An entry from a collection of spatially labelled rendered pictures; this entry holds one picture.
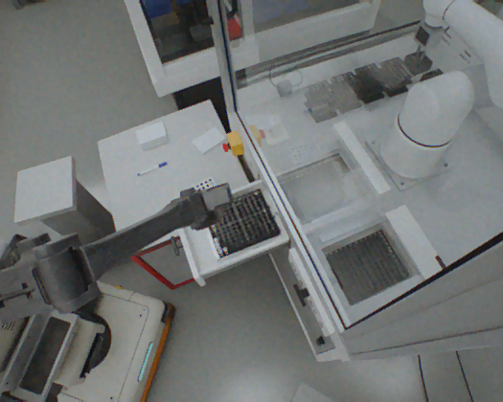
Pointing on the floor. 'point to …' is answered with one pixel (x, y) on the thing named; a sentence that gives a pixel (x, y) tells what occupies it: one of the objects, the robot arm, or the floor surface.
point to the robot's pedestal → (61, 202)
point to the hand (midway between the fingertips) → (212, 222)
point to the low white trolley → (165, 181)
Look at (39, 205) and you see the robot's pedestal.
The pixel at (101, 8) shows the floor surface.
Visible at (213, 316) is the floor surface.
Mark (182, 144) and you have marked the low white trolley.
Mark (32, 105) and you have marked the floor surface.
